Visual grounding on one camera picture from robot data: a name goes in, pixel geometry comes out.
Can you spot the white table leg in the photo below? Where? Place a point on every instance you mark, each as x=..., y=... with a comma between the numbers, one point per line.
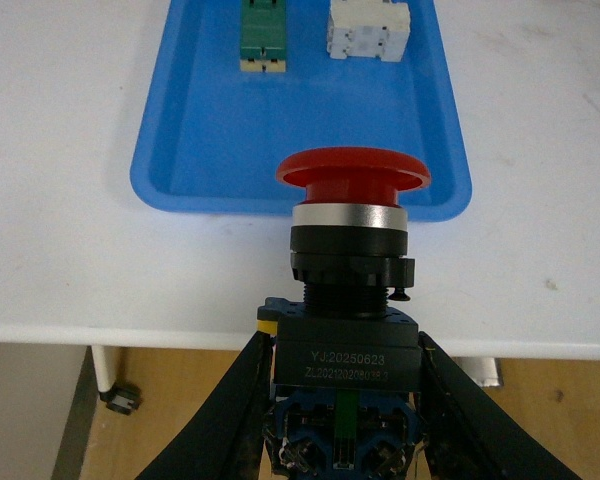
x=105, y=362

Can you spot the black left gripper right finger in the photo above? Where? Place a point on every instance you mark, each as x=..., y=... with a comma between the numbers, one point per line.
x=468, y=436

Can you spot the green terminal block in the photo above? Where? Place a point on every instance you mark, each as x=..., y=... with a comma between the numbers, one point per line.
x=263, y=36

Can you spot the red emergency stop button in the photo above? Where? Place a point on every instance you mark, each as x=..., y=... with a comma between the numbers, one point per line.
x=346, y=362

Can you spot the white circuit breaker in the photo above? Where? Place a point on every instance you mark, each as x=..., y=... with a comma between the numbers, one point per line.
x=368, y=29

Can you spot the black table caster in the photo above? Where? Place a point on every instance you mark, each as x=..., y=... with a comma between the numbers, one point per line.
x=124, y=399

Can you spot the blue plastic tray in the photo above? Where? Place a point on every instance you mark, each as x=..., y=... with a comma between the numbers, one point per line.
x=212, y=135

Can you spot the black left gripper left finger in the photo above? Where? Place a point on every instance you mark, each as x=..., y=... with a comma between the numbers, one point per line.
x=224, y=439

